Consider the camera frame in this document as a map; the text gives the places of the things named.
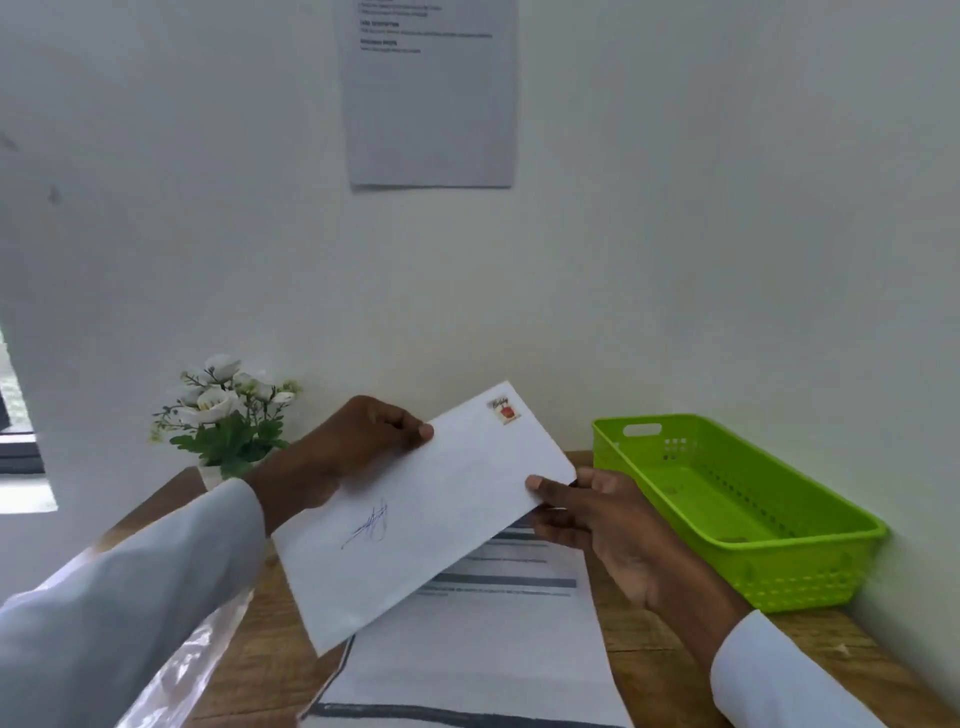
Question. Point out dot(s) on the person's right hand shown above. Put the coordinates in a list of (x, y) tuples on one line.
[(607, 525)]

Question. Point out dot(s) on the person's left hand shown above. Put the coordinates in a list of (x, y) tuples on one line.
[(345, 450)]

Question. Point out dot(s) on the person's right thumb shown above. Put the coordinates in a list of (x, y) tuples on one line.
[(555, 489)]

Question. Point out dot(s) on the person's left thumb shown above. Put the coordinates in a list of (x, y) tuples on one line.
[(401, 427)]

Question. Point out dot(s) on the white stamped envelope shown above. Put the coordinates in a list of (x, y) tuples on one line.
[(420, 517)]

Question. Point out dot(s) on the person's left forearm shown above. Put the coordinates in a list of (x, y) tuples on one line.
[(127, 592)]

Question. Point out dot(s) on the person's right forearm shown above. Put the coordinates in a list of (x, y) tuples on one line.
[(750, 660)]

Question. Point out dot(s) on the printed paper sheet on table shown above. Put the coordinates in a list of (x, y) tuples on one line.
[(487, 645)]

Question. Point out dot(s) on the white artificial flower plant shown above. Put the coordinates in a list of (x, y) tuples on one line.
[(225, 420)]

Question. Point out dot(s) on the green plastic basket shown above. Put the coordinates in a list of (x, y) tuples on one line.
[(739, 510)]

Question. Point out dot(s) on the clear plastic bag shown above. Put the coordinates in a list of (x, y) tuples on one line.
[(187, 667)]

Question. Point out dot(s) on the paper notice on wall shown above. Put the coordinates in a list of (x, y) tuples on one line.
[(429, 90)]

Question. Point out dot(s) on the window frame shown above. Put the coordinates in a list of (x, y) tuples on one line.
[(19, 442)]

